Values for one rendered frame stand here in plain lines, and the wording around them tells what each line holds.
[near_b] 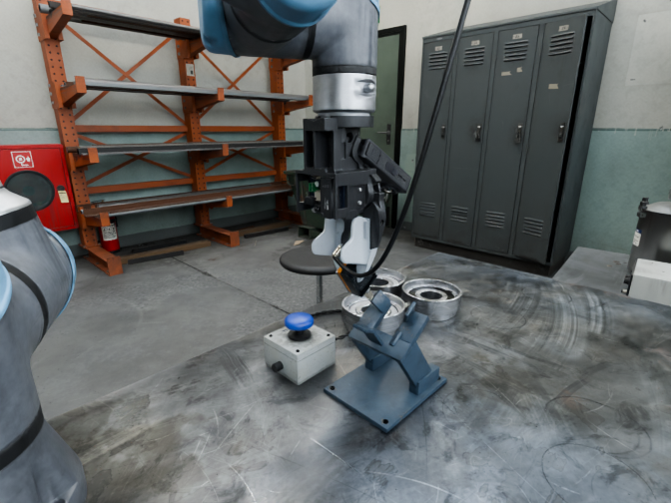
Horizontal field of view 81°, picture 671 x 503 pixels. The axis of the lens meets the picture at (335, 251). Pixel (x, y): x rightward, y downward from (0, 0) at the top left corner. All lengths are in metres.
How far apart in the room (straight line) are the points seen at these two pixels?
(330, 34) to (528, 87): 3.00
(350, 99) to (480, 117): 3.09
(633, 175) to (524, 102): 1.00
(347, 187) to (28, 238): 0.32
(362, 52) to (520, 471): 0.46
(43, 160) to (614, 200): 4.52
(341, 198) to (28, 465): 0.37
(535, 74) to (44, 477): 3.35
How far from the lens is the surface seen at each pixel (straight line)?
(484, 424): 0.51
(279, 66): 4.91
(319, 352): 0.54
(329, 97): 0.47
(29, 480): 0.42
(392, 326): 0.63
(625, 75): 3.79
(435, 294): 0.75
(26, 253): 0.47
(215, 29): 0.44
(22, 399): 0.39
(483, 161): 3.51
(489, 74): 3.54
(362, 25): 0.48
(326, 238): 0.53
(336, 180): 0.44
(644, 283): 1.27
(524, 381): 0.60
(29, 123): 4.16
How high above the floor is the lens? 1.12
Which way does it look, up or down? 17 degrees down
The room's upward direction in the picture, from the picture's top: straight up
